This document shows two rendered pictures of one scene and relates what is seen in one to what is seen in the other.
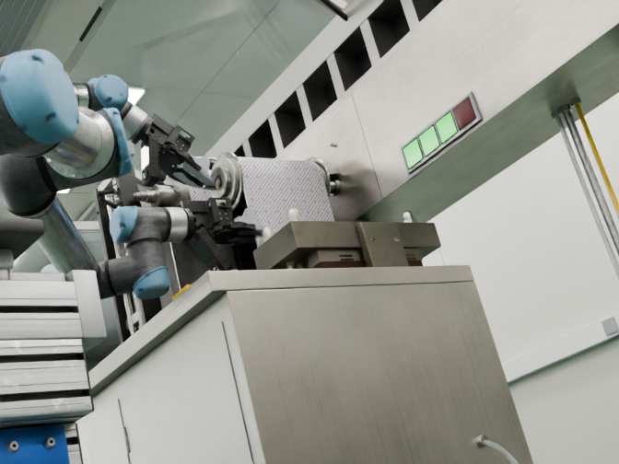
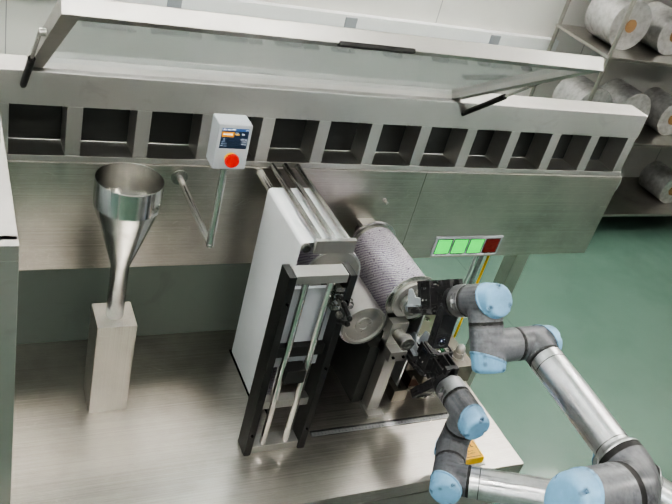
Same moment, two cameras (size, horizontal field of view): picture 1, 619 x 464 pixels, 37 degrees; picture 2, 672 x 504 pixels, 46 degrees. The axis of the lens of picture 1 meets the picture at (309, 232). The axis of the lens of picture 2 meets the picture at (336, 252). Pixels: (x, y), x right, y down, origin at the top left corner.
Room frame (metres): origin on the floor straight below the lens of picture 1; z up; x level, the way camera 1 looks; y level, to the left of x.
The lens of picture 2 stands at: (2.02, 1.86, 2.36)
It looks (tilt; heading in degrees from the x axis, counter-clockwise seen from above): 32 degrees down; 277
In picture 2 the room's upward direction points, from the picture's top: 16 degrees clockwise
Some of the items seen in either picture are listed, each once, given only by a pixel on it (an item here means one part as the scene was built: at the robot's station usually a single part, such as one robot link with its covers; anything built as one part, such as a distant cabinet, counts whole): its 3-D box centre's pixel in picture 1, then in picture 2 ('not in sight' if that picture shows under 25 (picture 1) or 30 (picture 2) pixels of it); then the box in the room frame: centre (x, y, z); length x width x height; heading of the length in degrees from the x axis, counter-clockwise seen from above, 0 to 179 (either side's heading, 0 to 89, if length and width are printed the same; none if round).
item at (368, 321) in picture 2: not in sight; (344, 295); (2.18, 0.14, 1.17); 0.26 x 0.12 x 0.12; 128
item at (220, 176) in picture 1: (221, 182); (414, 302); (2.00, 0.17, 1.25); 0.07 x 0.02 x 0.07; 38
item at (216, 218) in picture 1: (205, 222); (437, 366); (1.89, 0.21, 1.12); 0.12 x 0.08 x 0.09; 128
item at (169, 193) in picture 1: (165, 197); not in sight; (2.19, 0.34, 1.33); 0.06 x 0.06 x 0.06; 38
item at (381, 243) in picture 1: (383, 246); not in sight; (1.90, -0.15, 0.96); 0.10 x 0.03 x 0.11; 128
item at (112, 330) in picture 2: not in sight; (114, 309); (2.64, 0.53, 1.18); 0.14 x 0.14 x 0.57
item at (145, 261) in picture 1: (140, 271); (452, 446); (1.79, 0.36, 1.01); 0.11 x 0.08 x 0.11; 91
